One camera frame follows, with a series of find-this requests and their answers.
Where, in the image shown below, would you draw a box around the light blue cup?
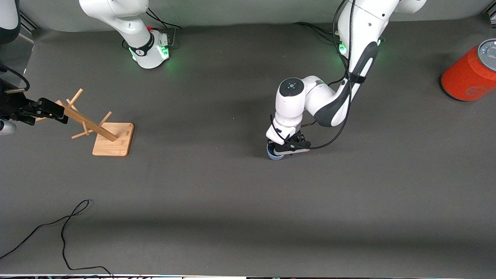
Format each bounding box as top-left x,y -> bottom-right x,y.
266,142 -> 286,161

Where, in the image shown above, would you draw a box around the grey metal frame rail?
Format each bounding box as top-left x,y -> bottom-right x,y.
18,12 -> 40,44

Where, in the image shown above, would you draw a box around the black base cables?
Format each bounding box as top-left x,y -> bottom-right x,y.
122,8 -> 183,50
292,21 -> 342,45

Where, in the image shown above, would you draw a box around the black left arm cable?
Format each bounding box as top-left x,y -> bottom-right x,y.
270,0 -> 358,150

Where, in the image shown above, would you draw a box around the thin black loose cable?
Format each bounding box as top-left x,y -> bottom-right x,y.
0,199 -> 115,279

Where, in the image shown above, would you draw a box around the black right base cables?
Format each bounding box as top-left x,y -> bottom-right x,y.
122,8 -> 183,50

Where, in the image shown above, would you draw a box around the orange cylindrical can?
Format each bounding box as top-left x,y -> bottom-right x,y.
441,38 -> 496,102

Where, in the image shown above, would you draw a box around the black left base cables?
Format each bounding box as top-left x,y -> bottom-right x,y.
292,21 -> 342,45

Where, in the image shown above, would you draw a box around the wooden mug tree rack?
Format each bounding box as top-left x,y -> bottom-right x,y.
33,88 -> 135,157

